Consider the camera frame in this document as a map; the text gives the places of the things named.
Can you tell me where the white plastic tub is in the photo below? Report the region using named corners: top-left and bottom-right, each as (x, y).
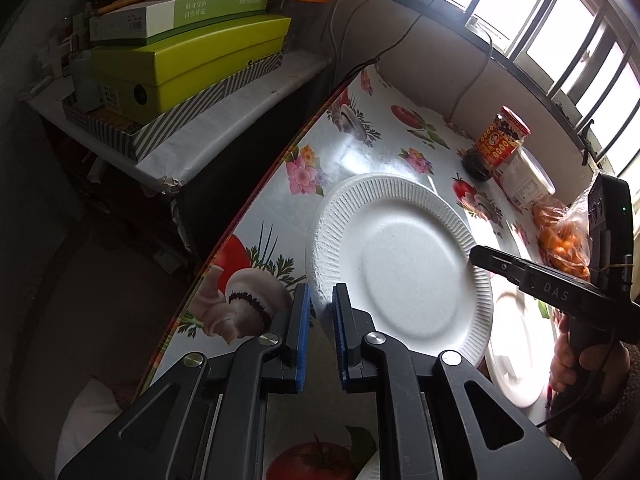
top-left (500, 146), bottom-right (555, 208)

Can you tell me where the plastic bag of oranges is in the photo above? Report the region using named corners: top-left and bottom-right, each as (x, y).
top-left (530, 181), bottom-right (594, 281)

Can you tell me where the red label sauce jar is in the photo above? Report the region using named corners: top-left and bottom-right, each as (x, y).
top-left (462, 106), bottom-right (530, 182)

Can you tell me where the black white striped box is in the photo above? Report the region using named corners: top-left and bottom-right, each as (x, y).
top-left (62, 52), bottom-right (283, 162)

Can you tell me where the black power cable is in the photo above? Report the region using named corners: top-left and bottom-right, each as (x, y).
top-left (324, 0), bottom-right (497, 122)

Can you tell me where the window with metal bars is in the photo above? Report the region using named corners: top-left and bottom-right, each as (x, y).
top-left (442, 0), bottom-right (639, 179)

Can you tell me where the lime green box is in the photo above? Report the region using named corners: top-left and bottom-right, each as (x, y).
top-left (91, 14), bottom-right (292, 124)

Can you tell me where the white foam plate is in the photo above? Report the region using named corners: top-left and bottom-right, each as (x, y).
top-left (305, 174), bottom-right (494, 365)
top-left (485, 272), bottom-right (555, 414)

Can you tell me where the side shelf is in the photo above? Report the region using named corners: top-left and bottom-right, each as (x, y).
top-left (19, 49), bottom-right (334, 194)

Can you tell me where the floral fruit print tablecloth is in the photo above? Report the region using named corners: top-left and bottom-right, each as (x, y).
top-left (134, 62), bottom-right (591, 480)

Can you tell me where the right hand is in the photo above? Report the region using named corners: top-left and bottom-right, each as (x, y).
top-left (549, 315), bottom-right (631, 400)

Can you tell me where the white green flat box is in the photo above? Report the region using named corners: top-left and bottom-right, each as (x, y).
top-left (89, 0), bottom-right (268, 44)

